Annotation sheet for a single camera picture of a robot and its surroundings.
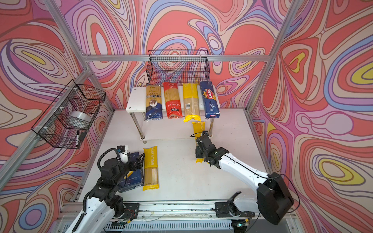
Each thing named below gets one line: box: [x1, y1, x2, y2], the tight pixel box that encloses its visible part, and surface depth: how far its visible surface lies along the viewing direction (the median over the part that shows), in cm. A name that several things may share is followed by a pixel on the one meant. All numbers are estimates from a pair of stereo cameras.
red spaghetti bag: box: [162, 82, 183, 119], surface depth 75 cm
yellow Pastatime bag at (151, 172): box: [142, 146, 160, 191], surface depth 86 cm
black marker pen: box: [75, 130, 80, 147], surface depth 73 cm
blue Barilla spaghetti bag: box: [200, 81, 221, 119], surface depth 73 cm
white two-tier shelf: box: [125, 85, 221, 139], surface depth 76 cm
